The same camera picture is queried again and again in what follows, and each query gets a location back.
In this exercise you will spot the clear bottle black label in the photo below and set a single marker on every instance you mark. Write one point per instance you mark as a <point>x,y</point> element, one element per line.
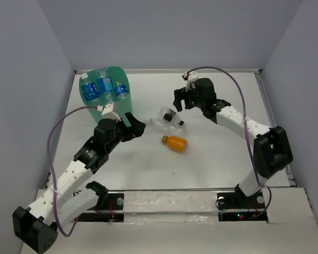
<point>171,117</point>

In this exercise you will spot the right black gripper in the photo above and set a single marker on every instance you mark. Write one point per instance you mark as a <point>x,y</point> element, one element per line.
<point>179,94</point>

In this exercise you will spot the blue label bottle large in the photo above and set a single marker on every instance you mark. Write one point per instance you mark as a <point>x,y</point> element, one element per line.
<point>89,90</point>

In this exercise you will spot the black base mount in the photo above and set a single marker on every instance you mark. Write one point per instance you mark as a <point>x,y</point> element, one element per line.
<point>107,210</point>
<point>231,210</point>

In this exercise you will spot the small blue cap bottle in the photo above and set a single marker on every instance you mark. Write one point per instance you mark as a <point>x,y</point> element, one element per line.
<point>121,91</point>

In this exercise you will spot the clear bottle white cap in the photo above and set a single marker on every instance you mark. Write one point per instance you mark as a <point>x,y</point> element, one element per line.
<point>165,128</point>

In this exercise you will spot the orange juice bottle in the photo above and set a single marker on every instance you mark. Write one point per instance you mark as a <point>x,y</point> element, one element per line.
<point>175,143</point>

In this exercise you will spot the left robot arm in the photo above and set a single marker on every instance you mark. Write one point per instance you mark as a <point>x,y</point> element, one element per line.
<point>38,224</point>

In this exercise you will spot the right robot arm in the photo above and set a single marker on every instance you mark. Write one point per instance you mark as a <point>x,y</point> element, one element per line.
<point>270,148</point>

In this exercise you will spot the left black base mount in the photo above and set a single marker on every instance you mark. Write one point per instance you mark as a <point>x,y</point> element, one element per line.
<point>107,210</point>

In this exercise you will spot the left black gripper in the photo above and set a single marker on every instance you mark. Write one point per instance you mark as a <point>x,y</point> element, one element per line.
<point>137,128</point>

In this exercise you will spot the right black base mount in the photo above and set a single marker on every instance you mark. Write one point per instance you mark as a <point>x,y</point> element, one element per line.
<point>231,210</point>

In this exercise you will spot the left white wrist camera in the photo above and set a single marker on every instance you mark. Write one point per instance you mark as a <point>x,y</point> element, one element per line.
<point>109,111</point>

